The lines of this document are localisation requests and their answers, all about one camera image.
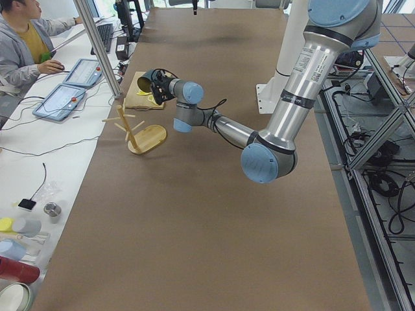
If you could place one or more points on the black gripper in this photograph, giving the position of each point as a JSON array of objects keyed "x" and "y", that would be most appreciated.
[{"x": 165, "y": 85}]

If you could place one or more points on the blue mug with yellow inside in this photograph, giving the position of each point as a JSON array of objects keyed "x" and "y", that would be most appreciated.
[{"x": 147, "y": 81}]

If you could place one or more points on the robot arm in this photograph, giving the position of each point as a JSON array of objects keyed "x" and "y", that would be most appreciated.
[{"x": 321, "y": 31}]

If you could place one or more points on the wooden mug rack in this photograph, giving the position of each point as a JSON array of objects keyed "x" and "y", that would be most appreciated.
[{"x": 144, "y": 140}]

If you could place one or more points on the grey cup lying down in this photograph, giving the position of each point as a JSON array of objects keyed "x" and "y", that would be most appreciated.
[{"x": 27, "y": 227}]

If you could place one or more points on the yellow cup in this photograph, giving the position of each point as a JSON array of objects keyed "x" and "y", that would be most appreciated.
[{"x": 6, "y": 224}]

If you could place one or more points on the light blue cup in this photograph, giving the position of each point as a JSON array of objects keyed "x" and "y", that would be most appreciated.
[{"x": 12, "y": 249}]

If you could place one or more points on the lemon slice lowest of three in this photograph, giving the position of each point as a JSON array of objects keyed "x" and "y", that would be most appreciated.
[{"x": 151, "y": 99}]

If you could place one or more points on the wooden cutting board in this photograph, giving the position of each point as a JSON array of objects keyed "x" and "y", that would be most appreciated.
[{"x": 134, "y": 101}]

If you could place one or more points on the black power adapter box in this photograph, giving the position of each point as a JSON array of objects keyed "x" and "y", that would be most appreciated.
[{"x": 122, "y": 48}]

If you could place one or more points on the far blue teach pendant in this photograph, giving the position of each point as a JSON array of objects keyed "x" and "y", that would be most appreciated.
[{"x": 85, "y": 73}]

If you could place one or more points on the blue teach pendant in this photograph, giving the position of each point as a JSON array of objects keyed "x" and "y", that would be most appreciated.
[
  {"x": 85, "y": 73},
  {"x": 59, "y": 103}
]

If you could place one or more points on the black keyboard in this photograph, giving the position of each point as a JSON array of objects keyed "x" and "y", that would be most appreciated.
[{"x": 105, "y": 32}]

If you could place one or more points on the black monitor stand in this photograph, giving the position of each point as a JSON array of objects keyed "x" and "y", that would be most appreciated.
[{"x": 123, "y": 10}]

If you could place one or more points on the near blue teach pendant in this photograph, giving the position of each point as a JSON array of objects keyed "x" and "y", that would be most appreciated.
[{"x": 59, "y": 103}]

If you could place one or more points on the person in grey jacket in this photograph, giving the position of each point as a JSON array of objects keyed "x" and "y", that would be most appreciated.
[{"x": 25, "y": 38}]

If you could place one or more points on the small metal weight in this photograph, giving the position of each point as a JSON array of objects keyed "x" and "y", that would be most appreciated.
[{"x": 52, "y": 209}]

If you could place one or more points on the red cylinder can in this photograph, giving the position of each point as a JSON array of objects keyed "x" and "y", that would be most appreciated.
[{"x": 13, "y": 270}]

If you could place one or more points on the white bowl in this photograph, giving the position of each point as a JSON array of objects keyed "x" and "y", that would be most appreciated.
[{"x": 16, "y": 297}]

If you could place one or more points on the aluminium frame post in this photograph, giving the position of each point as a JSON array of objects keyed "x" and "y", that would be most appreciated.
[{"x": 97, "y": 44}]

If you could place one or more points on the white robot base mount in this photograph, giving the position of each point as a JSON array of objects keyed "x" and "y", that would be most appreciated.
[{"x": 267, "y": 97}]

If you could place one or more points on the black square pad with cable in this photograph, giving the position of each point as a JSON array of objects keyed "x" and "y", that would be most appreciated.
[{"x": 29, "y": 203}]

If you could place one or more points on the aluminium table frame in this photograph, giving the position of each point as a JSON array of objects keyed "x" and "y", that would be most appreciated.
[{"x": 367, "y": 126}]

